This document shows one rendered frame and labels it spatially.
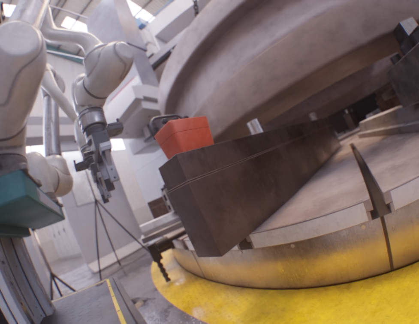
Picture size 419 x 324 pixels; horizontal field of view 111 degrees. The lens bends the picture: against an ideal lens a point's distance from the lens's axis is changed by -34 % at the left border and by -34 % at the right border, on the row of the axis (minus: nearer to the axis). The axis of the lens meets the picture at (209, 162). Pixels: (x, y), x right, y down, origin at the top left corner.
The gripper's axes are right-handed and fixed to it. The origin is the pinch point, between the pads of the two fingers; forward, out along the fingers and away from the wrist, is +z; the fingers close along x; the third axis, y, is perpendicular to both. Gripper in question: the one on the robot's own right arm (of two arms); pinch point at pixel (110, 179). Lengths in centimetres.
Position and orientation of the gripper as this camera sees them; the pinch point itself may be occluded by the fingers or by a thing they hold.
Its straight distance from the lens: 66.3
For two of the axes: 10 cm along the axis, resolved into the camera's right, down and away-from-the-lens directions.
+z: 4.1, 9.1, -1.0
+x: 5.0, -3.1, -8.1
